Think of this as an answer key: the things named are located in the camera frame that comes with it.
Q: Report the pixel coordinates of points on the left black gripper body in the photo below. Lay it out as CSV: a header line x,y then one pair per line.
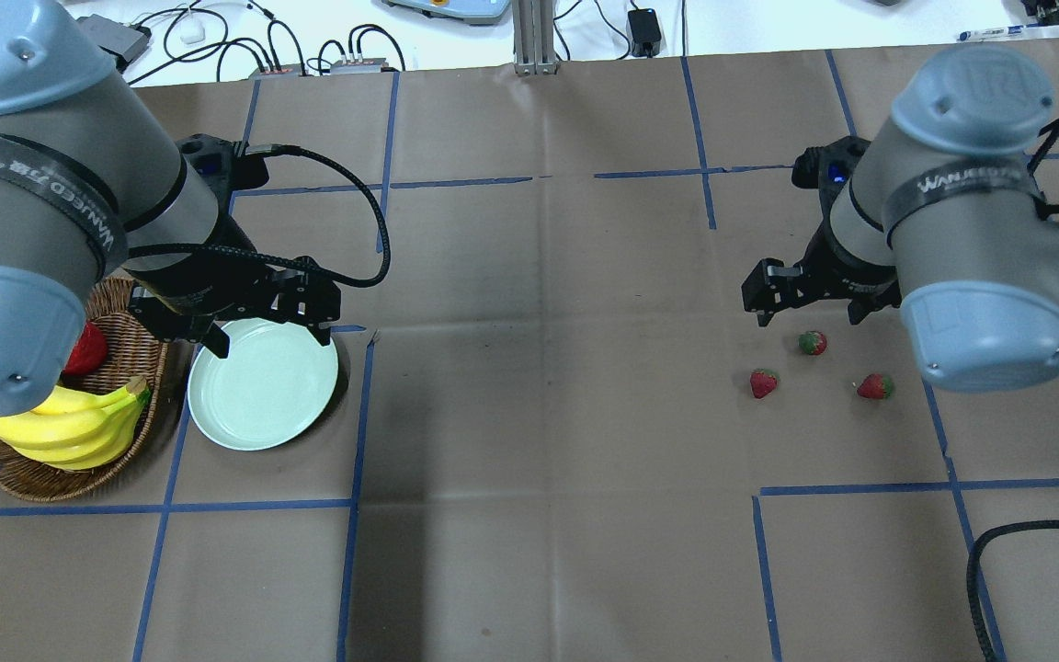
x,y
199,276

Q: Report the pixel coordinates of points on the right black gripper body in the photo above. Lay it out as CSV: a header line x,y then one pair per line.
x,y
837,262

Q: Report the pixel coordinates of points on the strawberry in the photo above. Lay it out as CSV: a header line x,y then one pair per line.
x,y
763,382
812,343
876,387

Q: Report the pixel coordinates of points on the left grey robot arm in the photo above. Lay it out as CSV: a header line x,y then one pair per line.
x,y
90,183

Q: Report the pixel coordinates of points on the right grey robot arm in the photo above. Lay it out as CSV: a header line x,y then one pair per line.
x,y
940,216

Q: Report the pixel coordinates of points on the light green plate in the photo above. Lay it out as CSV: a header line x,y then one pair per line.
x,y
274,383

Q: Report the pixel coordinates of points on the brown wicker basket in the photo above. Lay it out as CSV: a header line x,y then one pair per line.
x,y
132,352

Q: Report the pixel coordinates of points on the red apple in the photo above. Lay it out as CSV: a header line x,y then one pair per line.
x,y
89,352

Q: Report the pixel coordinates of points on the yellow banana bunch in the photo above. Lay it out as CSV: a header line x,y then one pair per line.
x,y
76,431

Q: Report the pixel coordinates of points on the black power adapter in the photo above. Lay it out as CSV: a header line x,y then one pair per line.
x,y
645,34

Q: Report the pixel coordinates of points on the aluminium frame post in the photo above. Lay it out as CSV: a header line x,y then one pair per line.
x,y
533,24

